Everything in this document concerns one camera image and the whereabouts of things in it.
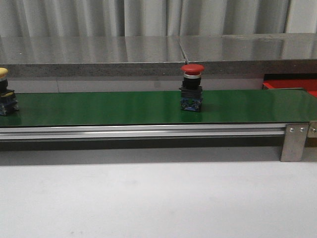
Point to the red mushroom push button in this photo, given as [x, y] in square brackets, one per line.
[191, 89]

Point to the yellow mushroom push button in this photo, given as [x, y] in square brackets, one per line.
[8, 100]

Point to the green conveyor belt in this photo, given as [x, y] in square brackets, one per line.
[161, 107]

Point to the grey stone countertop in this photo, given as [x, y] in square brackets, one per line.
[135, 63]

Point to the red plastic tray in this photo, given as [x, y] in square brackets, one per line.
[309, 85]

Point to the white pleated curtain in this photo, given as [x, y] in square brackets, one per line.
[36, 18]

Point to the steel conveyor support bracket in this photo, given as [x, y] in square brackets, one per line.
[294, 142]

